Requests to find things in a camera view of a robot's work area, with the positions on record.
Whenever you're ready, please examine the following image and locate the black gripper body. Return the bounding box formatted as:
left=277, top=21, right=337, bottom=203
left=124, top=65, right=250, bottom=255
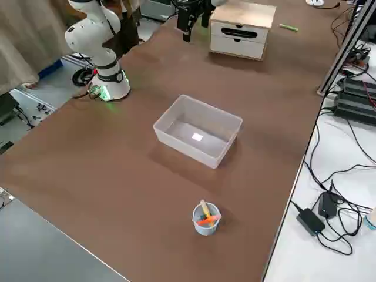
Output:
left=172, top=0, right=213, bottom=10

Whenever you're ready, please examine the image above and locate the white-front drawer with handle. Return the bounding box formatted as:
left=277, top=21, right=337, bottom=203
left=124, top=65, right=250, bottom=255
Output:
left=210, top=20, right=269, bottom=45

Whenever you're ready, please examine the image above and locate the black metal drawer handle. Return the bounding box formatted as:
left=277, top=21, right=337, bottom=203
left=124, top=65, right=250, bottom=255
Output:
left=220, top=26, right=260, bottom=39

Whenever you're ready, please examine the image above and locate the grey metal box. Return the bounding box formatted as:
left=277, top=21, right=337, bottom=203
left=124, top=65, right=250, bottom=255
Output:
left=140, top=0, right=177, bottom=22

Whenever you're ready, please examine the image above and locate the wooden drawer cabinet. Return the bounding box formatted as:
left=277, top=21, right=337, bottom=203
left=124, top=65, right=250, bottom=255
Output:
left=209, top=4, right=277, bottom=62

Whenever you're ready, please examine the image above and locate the clear plastic box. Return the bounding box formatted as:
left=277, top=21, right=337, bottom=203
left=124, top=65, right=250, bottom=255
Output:
left=152, top=93, right=244, bottom=170

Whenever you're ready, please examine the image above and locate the beige stick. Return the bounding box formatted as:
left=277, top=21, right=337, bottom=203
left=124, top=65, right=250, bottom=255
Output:
left=200, top=199, right=213, bottom=220

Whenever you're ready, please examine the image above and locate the person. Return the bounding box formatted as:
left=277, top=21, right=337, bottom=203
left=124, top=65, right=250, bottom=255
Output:
left=113, top=0, right=141, bottom=56

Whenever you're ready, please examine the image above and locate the beige curtain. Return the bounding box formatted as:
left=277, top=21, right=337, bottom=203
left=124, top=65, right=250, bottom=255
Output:
left=0, top=0, right=74, bottom=96

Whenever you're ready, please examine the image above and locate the black power supply brick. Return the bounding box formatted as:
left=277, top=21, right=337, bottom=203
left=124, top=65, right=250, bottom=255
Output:
left=333, top=90, right=376, bottom=126
left=340, top=76, right=376, bottom=98

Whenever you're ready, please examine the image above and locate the black equipment case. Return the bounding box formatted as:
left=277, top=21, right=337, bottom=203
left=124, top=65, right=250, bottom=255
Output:
left=0, top=93, right=19, bottom=126

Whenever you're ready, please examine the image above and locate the orange marker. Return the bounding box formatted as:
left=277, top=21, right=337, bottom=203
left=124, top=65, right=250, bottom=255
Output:
left=197, top=215, right=221, bottom=227

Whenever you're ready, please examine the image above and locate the translucent pen cup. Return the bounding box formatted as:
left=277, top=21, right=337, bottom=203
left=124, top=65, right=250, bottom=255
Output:
left=192, top=202, right=221, bottom=237

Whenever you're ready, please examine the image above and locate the black power adapter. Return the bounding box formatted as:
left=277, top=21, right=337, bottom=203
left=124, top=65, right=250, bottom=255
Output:
left=318, top=191, right=339, bottom=219
left=296, top=207, right=326, bottom=237

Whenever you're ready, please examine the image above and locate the white teal container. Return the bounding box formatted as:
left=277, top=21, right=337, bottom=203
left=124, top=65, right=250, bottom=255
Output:
left=365, top=206, right=376, bottom=236

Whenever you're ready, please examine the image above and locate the white-front drawer without handle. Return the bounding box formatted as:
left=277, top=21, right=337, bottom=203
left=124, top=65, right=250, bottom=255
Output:
left=210, top=34, right=267, bottom=59

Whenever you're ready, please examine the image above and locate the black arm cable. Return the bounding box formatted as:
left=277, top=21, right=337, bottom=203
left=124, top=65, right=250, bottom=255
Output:
left=95, top=0, right=118, bottom=41

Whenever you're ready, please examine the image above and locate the coiled black cable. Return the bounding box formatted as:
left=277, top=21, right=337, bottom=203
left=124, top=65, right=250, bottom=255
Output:
left=72, top=66, right=99, bottom=88

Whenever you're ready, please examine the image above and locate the aluminium frame post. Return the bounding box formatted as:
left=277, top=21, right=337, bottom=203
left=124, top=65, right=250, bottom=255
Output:
left=316, top=0, right=376, bottom=96

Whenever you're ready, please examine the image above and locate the tangled black cable bundle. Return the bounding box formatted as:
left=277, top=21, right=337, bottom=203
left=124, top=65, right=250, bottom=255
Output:
left=342, top=41, right=371, bottom=78

